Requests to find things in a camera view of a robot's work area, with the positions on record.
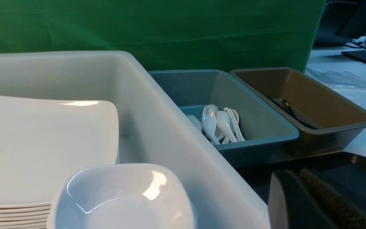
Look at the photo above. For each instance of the white ceramic spoon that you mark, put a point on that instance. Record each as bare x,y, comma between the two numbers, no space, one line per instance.
234,116
209,123
224,124

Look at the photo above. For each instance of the stack of white square plates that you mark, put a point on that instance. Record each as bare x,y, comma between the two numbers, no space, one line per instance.
24,217

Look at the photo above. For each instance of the black monitor stand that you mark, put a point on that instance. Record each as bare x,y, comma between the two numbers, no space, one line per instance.
341,22

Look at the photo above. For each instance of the green backdrop cloth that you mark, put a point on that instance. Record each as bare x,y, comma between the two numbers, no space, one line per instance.
168,34

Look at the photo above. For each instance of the top white small bowl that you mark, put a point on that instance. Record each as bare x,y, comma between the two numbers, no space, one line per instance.
123,196

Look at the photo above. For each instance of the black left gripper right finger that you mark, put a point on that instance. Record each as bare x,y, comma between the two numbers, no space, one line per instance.
345,208

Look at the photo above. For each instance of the brown plastic bin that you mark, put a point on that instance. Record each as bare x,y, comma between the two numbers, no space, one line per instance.
337,119

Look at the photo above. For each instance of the large white rice plate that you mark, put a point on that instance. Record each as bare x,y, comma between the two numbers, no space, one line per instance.
43,143

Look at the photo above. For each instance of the clear plastic bag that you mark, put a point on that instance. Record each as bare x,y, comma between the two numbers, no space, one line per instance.
337,80

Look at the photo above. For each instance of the large white plastic tub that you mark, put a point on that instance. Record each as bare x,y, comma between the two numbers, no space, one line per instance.
152,128

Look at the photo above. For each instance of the teal plastic bin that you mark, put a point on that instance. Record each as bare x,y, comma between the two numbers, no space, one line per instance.
263,128

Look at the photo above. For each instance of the bundle of black chopsticks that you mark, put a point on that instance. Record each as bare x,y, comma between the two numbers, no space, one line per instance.
289,110

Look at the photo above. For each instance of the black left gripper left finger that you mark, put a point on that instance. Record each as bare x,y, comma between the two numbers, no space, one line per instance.
291,206

